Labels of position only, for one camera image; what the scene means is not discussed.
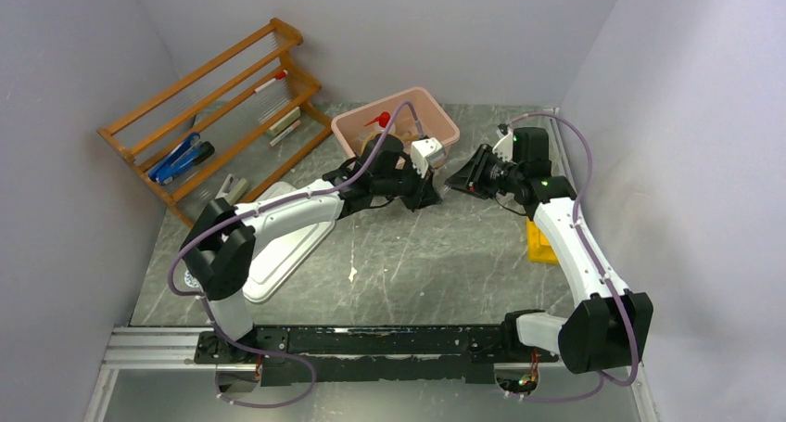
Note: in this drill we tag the yellow test tube rack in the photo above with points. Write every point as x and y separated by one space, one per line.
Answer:
539 248

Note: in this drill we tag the pink plastic bin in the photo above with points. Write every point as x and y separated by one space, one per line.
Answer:
351 135

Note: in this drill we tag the small white stapler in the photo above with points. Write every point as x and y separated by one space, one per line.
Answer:
232 189

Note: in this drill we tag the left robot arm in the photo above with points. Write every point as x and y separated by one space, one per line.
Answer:
221 247

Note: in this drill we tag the wooden shelf rack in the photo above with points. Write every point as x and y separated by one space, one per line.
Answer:
217 100

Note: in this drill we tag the white green eraser box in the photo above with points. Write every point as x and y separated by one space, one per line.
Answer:
280 126

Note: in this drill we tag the blue white tape roll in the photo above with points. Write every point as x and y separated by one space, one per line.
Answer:
189 280

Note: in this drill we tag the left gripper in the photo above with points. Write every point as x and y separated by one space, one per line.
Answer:
424 194

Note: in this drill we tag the white red-capped squeeze bottle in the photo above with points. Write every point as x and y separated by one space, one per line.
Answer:
377 125

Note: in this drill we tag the white tray lid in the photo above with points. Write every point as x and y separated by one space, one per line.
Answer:
285 236

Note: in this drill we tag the white pen on shelf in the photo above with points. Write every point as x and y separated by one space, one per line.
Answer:
285 133

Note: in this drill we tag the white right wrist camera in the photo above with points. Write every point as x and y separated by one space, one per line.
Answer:
503 149

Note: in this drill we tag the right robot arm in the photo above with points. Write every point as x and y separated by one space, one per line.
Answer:
610 323

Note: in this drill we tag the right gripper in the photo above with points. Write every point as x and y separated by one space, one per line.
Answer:
471 176

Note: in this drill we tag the blue stapler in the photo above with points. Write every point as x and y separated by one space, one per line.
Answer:
191 152

